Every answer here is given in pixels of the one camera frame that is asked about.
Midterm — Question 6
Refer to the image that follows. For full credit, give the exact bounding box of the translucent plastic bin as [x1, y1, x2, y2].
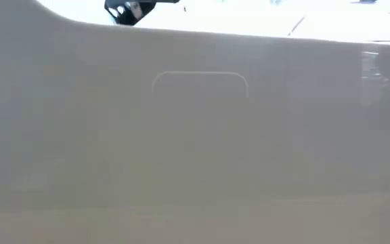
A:
[0, 0, 390, 244]

